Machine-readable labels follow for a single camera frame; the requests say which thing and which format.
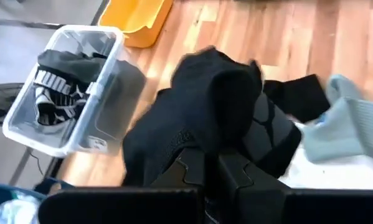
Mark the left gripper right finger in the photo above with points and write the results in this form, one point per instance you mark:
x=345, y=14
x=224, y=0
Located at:
x=267, y=205

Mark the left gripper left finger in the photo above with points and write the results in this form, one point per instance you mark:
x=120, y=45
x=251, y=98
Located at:
x=127, y=205

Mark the white thick cloth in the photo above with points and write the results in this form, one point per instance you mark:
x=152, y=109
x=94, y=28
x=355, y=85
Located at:
x=329, y=174

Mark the pale blue smooth shirt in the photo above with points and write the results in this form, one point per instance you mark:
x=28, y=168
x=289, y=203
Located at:
x=15, y=211

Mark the black cloth with grey panel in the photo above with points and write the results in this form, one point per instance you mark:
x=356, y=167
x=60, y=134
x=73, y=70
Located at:
x=205, y=102

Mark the pale knitted ribbed cloth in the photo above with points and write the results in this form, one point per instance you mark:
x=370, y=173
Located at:
x=335, y=133

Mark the clear plastic bin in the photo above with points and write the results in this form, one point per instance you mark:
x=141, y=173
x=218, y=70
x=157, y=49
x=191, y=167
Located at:
x=111, y=102

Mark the small black cloth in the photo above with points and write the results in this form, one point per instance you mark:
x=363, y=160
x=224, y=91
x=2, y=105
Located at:
x=301, y=96

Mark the black and white printed cloth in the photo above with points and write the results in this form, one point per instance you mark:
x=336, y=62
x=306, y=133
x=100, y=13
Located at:
x=58, y=102

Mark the yellow plastic bin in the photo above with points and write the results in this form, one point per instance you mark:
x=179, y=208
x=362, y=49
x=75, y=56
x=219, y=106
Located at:
x=142, y=28

